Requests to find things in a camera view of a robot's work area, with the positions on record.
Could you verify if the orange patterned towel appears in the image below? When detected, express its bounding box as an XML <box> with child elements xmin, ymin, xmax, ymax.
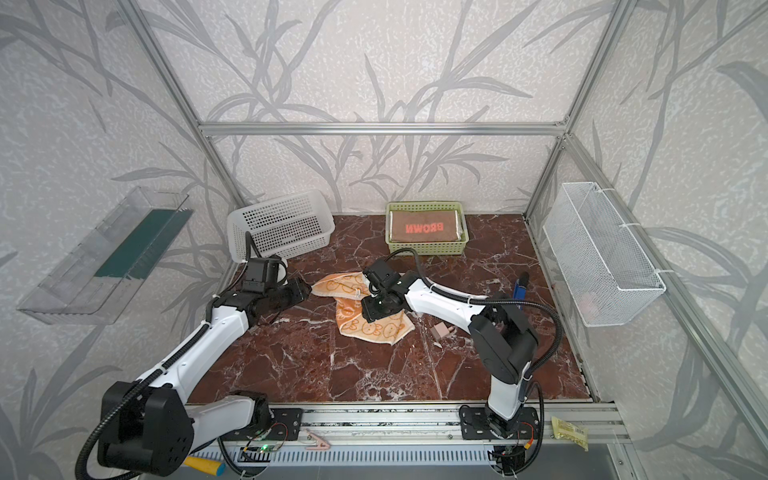
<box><xmin>312</xmin><ymin>272</ymin><xmax>415</xmax><ymax>345</ymax></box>

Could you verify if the red patterned towel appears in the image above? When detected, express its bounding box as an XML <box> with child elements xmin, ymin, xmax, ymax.
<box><xmin>390</xmin><ymin>210</ymin><xmax>461</xmax><ymax>243</ymax></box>

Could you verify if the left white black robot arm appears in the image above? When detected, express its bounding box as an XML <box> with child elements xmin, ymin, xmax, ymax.
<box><xmin>75</xmin><ymin>233</ymin><xmax>311</xmax><ymax>479</ymax></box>

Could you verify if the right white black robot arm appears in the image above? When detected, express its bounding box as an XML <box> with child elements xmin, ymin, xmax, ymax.
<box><xmin>361</xmin><ymin>248</ymin><xmax>564</xmax><ymax>439</ymax></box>

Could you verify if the white plastic laundry basket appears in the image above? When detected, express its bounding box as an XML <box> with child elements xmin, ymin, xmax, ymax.
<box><xmin>227</xmin><ymin>190</ymin><xmax>335</xmax><ymax>262</ymax></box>

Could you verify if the green plastic basket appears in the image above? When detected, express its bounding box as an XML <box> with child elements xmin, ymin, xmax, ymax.
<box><xmin>385</xmin><ymin>201</ymin><xmax>469</xmax><ymax>256</ymax></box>

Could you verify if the green circuit board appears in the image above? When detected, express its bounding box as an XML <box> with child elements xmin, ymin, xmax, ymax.
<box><xmin>241</xmin><ymin>442</ymin><xmax>283</xmax><ymax>456</ymax></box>

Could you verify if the pink clothespin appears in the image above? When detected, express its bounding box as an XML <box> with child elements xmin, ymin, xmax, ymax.
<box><xmin>305</xmin><ymin>430</ymin><xmax>331</xmax><ymax>451</ymax></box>

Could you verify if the yellow plastic scoop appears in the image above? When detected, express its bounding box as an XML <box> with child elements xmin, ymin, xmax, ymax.
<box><xmin>182</xmin><ymin>456</ymin><xmax>226</xmax><ymax>477</ymax></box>

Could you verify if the yellow paper tag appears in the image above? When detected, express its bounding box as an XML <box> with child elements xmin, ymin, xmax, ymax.
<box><xmin>551</xmin><ymin>416</ymin><xmax>589</xmax><ymax>452</ymax></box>

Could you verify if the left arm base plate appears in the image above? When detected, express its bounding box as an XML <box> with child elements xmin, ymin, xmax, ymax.
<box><xmin>262</xmin><ymin>408</ymin><xmax>304</xmax><ymax>442</ymax></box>

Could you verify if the aluminium front rail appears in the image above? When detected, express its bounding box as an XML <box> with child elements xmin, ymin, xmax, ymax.
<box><xmin>271</xmin><ymin>401</ymin><xmax>630</xmax><ymax>448</ymax></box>

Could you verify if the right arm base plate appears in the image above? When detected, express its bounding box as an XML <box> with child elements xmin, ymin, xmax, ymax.
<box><xmin>459</xmin><ymin>405</ymin><xmax>540</xmax><ymax>441</ymax></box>

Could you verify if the clear acrylic wall shelf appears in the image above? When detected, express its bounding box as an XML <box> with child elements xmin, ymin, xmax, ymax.
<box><xmin>17</xmin><ymin>187</ymin><xmax>194</xmax><ymax>325</ymax></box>

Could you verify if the white wire mesh basket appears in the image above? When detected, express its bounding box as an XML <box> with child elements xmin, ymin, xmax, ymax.
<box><xmin>543</xmin><ymin>182</ymin><xmax>666</xmax><ymax>327</ymax></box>

